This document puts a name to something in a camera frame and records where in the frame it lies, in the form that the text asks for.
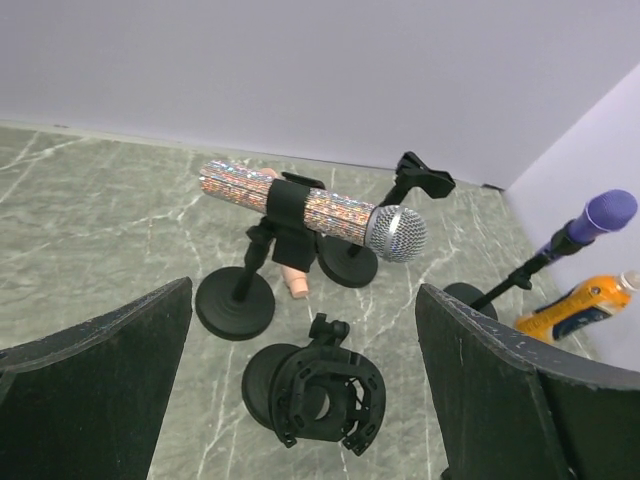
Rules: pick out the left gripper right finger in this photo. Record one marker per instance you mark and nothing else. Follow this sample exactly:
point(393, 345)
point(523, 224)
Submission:
point(512, 407)

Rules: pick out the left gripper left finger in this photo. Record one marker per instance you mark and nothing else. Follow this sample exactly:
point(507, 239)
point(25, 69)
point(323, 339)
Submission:
point(88, 402)

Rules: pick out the orange juice bottle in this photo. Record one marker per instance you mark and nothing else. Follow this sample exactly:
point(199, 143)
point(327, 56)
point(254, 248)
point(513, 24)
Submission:
point(591, 301)

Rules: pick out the glitter microphone stand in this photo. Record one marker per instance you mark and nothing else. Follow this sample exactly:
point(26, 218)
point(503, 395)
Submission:
point(236, 303)

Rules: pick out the purple microphone stand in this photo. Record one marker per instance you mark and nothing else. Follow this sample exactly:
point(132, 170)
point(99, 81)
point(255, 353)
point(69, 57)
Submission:
point(505, 285)

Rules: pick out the glitter microphone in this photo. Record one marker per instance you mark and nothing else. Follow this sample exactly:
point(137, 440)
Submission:
point(324, 212)

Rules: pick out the empty clip stand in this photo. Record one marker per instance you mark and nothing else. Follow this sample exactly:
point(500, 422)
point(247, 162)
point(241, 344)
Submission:
point(394, 233)

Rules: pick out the purple microphone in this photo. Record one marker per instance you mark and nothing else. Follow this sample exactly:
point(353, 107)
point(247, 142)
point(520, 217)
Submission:
point(606, 213)

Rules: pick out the pink microphone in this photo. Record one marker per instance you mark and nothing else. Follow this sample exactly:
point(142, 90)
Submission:
point(297, 280)

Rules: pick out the shock mount stand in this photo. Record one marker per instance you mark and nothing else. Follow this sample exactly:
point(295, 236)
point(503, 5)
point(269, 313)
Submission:
point(320, 392)

